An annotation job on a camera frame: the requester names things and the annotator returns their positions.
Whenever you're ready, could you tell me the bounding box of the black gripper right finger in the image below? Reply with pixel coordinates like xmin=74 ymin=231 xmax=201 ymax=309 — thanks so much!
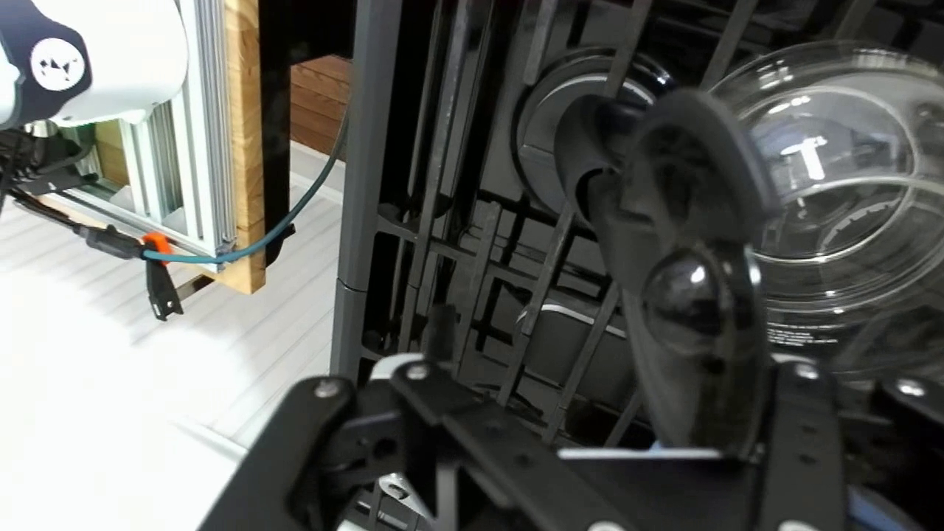
xmin=763 ymin=364 xmax=944 ymax=531

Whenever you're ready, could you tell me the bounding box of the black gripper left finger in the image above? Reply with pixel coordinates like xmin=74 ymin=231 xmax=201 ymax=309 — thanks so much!
xmin=198 ymin=356 xmax=632 ymax=531

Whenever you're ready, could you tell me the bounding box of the black coffee jar lid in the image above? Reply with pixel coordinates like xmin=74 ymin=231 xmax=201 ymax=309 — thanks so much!
xmin=554 ymin=87 xmax=774 ymax=463

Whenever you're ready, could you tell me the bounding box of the glass coffee jar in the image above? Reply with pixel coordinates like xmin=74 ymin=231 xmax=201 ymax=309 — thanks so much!
xmin=687 ymin=39 xmax=944 ymax=395

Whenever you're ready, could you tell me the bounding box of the black gas stove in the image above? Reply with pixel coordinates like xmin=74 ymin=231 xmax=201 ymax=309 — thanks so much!
xmin=328 ymin=0 xmax=944 ymax=531

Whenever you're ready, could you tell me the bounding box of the wooden board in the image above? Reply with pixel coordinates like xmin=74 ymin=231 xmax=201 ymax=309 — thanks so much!
xmin=215 ymin=0 xmax=271 ymax=299

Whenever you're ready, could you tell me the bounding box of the teal cable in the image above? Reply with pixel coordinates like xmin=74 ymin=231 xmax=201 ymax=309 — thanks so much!
xmin=142 ymin=112 xmax=352 ymax=271

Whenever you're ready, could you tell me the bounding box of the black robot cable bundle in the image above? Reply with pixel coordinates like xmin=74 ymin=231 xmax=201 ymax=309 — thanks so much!
xmin=0 ymin=128 xmax=188 ymax=326

